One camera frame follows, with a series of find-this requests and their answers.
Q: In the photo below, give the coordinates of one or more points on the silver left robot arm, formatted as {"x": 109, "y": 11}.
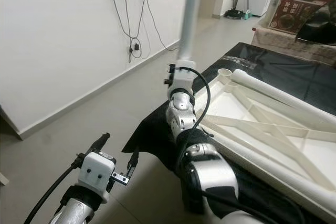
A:
{"x": 79, "y": 208}

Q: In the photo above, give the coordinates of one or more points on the white plastic children table top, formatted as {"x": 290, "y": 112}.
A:
{"x": 241, "y": 114}

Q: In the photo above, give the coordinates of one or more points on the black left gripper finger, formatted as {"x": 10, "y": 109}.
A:
{"x": 133, "y": 159}
{"x": 97, "y": 144}

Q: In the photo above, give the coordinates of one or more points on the clear tape strip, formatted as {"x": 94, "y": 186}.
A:
{"x": 245, "y": 62}

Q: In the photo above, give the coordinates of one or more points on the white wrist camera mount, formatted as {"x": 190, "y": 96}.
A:
{"x": 184, "y": 77}
{"x": 97, "y": 174}

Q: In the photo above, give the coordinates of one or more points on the orange lid storage box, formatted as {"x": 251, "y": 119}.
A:
{"x": 294, "y": 6}

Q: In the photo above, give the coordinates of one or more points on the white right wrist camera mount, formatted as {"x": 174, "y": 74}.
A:
{"x": 184, "y": 77}

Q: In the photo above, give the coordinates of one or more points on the black tablecloth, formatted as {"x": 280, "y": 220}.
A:
{"x": 147, "y": 140}

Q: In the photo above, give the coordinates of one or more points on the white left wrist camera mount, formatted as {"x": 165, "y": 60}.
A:
{"x": 97, "y": 174}

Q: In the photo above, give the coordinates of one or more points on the beige patterned cloth cover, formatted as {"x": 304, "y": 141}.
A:
{"x": 283, "y": 45}

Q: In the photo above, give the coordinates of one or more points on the black plastic bag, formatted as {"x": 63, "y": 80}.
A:
{"x": 320, "y": 27}

